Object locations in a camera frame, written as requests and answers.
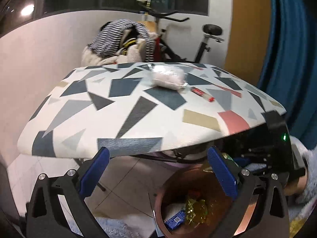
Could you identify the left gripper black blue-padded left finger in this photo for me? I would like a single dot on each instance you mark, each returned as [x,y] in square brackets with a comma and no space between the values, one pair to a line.
[45,217]

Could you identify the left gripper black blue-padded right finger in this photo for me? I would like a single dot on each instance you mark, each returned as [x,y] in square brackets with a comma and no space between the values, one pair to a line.
[258,208]

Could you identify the gold foil wrapper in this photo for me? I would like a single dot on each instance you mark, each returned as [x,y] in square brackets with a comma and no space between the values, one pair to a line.
[198,212]

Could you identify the blue carton box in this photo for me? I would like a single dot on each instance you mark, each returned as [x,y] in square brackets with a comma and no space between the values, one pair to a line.
[176,221]

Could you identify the brown round trash bin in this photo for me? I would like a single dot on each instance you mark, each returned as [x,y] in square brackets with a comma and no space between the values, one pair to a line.
[190,182]

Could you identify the blue curtain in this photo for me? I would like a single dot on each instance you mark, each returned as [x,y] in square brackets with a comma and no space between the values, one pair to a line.
[289,70]

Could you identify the white purple round stool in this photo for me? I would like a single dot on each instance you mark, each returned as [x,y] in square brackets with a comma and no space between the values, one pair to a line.
[185,154]

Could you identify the red small wrapper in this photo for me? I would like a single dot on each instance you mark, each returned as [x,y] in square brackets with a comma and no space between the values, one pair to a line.
[202,94]

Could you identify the orange wooden door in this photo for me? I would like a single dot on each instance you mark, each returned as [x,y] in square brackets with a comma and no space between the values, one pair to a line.
[248,40]

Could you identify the large clear bag of tissue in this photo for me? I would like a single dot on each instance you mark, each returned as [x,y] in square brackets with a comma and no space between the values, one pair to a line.
[167,76]

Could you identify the black exercise bike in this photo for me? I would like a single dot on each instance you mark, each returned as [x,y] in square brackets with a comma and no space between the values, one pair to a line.
[168,28]

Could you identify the geometric patterned folding table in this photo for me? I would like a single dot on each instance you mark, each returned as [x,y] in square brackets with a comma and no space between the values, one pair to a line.
[116,106]

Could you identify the striped clothes pile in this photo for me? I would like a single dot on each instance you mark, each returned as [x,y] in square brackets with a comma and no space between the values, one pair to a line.
[121,41]

